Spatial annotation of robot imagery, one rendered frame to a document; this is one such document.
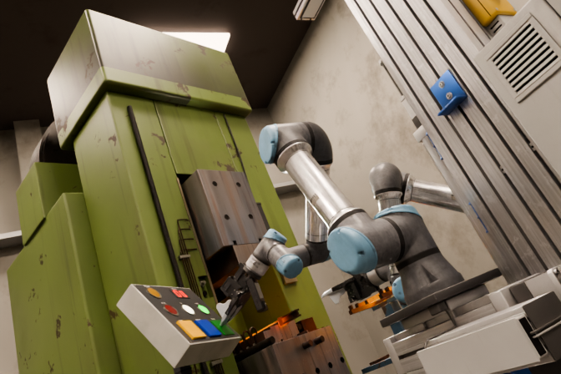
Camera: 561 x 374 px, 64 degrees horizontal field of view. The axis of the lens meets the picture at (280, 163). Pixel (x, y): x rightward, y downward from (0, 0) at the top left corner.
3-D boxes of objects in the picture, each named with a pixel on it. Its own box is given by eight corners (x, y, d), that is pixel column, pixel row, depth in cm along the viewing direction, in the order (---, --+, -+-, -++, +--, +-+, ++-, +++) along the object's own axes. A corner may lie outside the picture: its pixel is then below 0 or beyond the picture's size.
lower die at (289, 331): (300, 336, 193) (293, 317, 196) (268, 347, 178) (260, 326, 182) (243, 366, 216) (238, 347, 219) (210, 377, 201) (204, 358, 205)
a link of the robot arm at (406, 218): (447, 242, 111) (421, 195, 117) (409, 255, 104) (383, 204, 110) (419, 260, 120) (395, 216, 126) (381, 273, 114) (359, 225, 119)
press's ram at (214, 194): (283, 240, 221) (255, 172, 238) (223, 245, 193) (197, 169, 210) (235, 275, 244) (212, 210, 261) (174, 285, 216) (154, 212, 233)
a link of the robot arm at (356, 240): (412, 241, 105) (300, 113, 139) (364, 255, 98) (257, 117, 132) (393, 273, 112) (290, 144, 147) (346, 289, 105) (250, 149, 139)
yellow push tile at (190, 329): (207, 335, 134) (190, 319, 137) (194, 337, 128) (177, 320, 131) (203, 340, 134) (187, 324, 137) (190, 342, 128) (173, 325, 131)
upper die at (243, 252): (271, 260, 208) (264, 242, 212) (239, 265, 193) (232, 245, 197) (220, 295, 230) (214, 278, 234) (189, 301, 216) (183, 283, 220)
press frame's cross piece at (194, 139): (239, 177, 249) (213, 110, 269) (176, 174, 219) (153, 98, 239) (197, 214, 273) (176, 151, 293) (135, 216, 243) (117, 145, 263)
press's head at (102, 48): (254, 111, 287) (224, 43, 311) (104, 81, 214) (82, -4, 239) (203, 162, 319) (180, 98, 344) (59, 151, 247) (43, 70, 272)
